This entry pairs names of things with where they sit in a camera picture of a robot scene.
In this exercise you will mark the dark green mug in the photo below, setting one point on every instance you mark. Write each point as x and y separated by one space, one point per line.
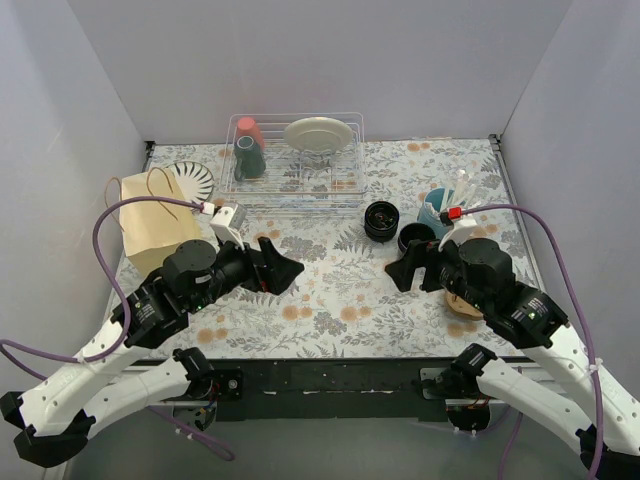
250 163

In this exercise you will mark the pink cup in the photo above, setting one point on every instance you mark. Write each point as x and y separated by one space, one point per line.
248 126

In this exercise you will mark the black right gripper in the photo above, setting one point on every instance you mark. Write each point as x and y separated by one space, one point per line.
432 268

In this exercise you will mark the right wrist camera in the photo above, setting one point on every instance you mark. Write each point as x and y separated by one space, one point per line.
460 226

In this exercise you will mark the brown paper bag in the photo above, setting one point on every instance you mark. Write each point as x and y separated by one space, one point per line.
153 230

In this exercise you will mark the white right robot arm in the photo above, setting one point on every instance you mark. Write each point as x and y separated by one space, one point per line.
481 274

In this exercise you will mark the stack of black lids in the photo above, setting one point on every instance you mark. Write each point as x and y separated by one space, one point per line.
381 221

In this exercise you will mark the striped black white plate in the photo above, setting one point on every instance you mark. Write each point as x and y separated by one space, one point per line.
194 179

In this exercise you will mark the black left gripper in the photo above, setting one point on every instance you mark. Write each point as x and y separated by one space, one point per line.
256 270

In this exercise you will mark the stack of black cups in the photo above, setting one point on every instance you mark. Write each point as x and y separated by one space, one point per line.
414 231

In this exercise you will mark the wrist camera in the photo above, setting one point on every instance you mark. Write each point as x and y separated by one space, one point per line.
226 221
460 226

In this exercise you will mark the white wire dish rack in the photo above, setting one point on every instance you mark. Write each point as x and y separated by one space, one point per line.
298 180

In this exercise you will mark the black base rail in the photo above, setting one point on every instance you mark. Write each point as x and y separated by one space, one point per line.
335 388

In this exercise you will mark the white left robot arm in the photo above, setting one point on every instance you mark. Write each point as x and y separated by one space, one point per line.
58 417

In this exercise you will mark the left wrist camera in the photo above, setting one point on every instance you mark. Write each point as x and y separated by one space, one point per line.
226 221

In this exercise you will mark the floral table mat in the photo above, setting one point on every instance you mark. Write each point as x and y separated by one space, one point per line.
344 304

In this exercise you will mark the brown cardboard cup carriers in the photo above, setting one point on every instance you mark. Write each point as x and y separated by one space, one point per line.
462 309

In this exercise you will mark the cream ceramic plate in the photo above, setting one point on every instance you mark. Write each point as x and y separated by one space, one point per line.
318 134

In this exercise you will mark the blue cup holder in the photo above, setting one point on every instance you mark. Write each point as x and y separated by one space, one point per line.
429 212

